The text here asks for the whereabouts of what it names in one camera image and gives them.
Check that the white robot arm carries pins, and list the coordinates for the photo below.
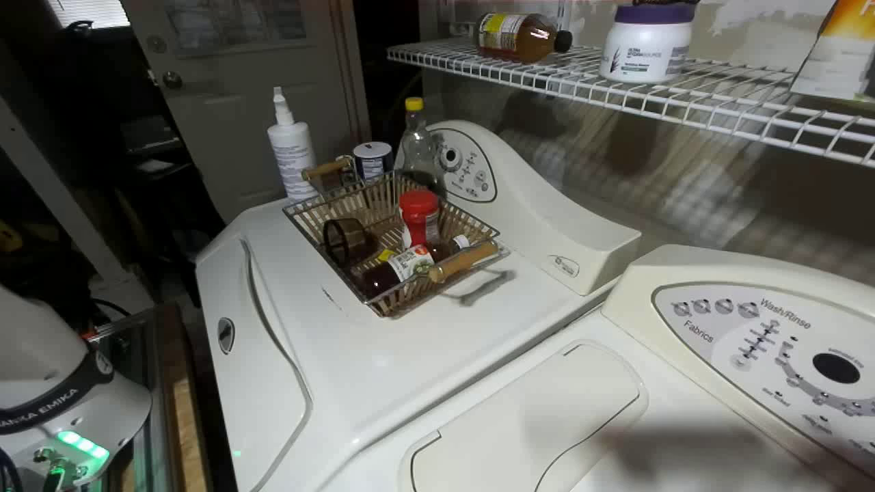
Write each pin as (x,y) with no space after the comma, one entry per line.
(36,363)

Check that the white slanted post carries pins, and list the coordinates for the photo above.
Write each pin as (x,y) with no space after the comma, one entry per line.
(56,191)

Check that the red capped jar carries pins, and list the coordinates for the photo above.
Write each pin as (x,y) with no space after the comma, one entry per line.
(419,217)

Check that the round door knob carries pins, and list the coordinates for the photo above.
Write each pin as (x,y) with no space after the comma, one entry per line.
(171,80)

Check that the white panel door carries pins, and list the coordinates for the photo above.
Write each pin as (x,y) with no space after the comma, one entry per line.
(246,100)

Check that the small dark white capped bottle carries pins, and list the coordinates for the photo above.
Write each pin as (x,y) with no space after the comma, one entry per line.
(455,244)

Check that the white washing machine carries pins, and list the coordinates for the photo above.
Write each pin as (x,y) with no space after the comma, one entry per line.
(384,363)

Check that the white and orange carton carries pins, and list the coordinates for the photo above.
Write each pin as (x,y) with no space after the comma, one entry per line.
(834,55)

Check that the brown bottle white label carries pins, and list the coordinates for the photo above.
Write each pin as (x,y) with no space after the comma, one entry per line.
(401,266)

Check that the clear bottle yellow cap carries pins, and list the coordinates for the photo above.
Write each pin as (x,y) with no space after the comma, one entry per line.
(419,146)

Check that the dark round cup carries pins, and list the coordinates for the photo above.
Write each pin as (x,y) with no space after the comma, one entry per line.
(345,240)

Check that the white dryer with dial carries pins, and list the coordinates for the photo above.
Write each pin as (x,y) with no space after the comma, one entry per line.
(547,426)

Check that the white jar purple lid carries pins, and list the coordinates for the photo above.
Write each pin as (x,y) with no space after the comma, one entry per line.
(647,44)

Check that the small blue white can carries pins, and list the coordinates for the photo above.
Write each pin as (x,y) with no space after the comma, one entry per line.
(372,161)

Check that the wooden robot platform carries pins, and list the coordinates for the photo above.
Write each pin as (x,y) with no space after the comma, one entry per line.
(187,426)

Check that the white spray bottle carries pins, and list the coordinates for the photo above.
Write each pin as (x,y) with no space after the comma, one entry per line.
(290,150)

